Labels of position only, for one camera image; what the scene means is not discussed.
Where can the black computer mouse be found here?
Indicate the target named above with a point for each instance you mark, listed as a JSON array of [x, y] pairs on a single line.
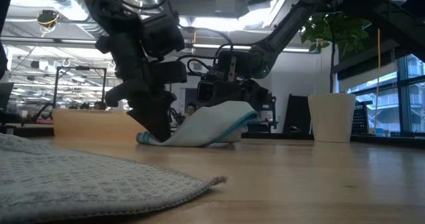
[[294, 129]]

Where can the dark computer monitor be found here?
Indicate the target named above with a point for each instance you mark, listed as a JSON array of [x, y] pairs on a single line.
[[6, 96]]

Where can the white plant pot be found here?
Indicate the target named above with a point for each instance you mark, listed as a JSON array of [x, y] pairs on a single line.
[[332, 117]]

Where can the black overhead camera frame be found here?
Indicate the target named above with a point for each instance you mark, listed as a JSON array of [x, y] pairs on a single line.
[[79, 68]]

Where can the black perforated panel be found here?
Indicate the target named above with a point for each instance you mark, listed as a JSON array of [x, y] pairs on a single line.
[[363, 117]]

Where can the dark grey door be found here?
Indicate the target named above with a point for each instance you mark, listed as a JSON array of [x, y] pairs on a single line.
[[191, 96]]

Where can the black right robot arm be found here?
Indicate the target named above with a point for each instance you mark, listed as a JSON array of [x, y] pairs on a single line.
[[285, 31]]

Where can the grey ceiling box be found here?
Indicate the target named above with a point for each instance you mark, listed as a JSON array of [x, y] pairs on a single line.
[[227, 4]]

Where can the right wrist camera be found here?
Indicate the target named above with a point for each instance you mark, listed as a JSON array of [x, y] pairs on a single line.
[[207, 91]]

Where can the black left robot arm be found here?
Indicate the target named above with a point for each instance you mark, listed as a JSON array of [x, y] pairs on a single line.
[[109, 11]]

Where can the orange plastic basket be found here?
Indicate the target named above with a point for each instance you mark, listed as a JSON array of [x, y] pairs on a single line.
[[93, 124]]

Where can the black shelf cart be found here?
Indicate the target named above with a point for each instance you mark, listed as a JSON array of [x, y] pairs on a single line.
[[265, 124]]

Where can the black upright panel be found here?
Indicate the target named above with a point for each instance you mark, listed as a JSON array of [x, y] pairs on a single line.
[[297, 114]]

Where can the green leafy plant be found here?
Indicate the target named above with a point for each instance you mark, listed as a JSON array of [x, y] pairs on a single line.
[[335, 28]]

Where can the person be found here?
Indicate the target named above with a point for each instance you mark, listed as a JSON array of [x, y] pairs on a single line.
[[190, 109], [99, 105]]

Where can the large glass window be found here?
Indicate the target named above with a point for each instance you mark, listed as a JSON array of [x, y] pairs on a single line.
[[411, 101]]

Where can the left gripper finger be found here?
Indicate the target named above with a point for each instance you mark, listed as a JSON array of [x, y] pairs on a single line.
[[152, 114]]

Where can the small black background robot arm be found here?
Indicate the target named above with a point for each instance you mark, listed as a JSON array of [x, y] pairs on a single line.
[[176, 116]]

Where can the light blue teal-edged microfiber towel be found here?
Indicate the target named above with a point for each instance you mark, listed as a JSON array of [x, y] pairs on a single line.
[[206, 127]]

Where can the grey waffle-weave towel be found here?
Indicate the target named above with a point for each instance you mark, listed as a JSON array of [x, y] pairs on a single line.
[[83, 184]]

